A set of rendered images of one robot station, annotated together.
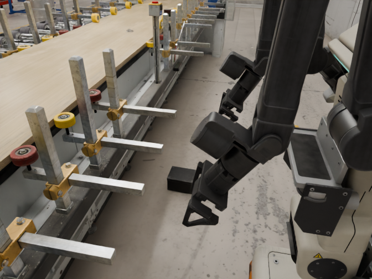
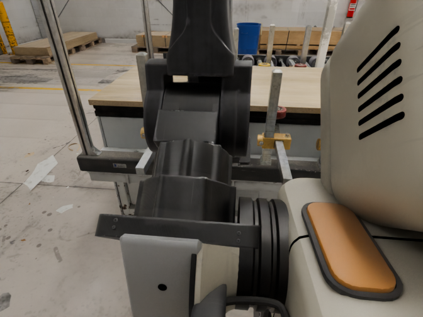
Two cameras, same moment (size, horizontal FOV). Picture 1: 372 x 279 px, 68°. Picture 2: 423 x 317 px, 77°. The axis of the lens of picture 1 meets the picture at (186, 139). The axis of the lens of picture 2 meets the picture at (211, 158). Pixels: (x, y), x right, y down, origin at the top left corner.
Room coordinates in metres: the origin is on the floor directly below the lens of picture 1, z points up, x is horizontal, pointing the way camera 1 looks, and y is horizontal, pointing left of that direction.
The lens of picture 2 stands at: (0.37, -0.54, 1.35)
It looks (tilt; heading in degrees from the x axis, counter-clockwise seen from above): 33 degrees down; 86
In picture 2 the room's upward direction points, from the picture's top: straight up
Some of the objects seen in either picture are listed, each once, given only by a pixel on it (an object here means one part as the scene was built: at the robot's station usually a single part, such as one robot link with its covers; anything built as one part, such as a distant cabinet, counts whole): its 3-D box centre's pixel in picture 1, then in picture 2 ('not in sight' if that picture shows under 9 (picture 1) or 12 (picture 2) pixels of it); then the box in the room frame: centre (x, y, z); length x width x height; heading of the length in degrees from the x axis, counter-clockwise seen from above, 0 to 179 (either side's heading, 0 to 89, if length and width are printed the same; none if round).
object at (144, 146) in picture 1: (112, 143); not in sight; (0.96, 0.31, 0.80); 0.43 x 0.03 x 0.04; 80
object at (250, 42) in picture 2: not in sight; (248, 39); (1.68, 5.96, 0.36); 0.59 x 0.57 x 0.73; 80
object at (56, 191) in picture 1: (61, 181); (273, 141); (0.70, 0.42, 0.81); 0.14 x 0.06 x 0.05; 170
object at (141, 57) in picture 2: not in sight; (149, 112); (0.19, 0.51, 0.92); 0.04 x 0.04 x 0.48; 80
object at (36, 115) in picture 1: (53, 172); (269, 128); (0.68, 0.43, 0.87); 0.04 x 0.04 x 0.48; 80
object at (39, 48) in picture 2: not in sight; (62, 41); (-2.85, 6.88, 0.23); 2.41 x 0.77 x 0.17; 82
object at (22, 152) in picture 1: (27, 163); (276, 119); (0.74, 0.55, 0.85); 0.08 x 0.08 x 0.11
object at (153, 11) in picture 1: (155, 9); not in sight; (1.90, 0.22, 1.18); 0.07 x 0.07 x 0.08; 80
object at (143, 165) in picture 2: not in sight; (157, 141); (0.22, 0.44, 0.82); 0.43 x 0.03 x 0.04; 80
